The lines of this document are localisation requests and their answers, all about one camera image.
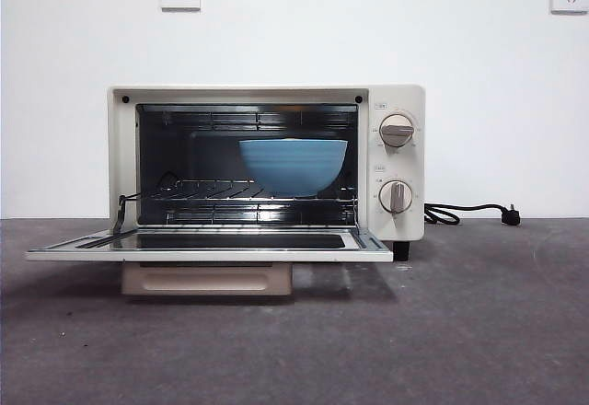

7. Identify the blue ribbed bowl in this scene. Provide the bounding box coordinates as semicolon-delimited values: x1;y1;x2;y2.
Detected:
237;139;349;198

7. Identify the oven door with beige handle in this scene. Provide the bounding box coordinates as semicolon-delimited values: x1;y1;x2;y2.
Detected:
25;225;396;296

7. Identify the beige temperature oven knob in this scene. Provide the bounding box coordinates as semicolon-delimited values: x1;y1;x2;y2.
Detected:
379;112;417;148

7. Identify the beige timer oven knob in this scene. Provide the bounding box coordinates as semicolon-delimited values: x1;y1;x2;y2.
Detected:
377;178;413;215

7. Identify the white Toshiba toaster oven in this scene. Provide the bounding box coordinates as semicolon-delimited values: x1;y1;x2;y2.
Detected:
106;83;425;262

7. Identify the black oven power cable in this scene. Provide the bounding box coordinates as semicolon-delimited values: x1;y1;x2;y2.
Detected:
422;202;524;227

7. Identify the metal wire oven rack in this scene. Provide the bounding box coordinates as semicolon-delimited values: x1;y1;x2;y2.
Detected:
151;178;360;204

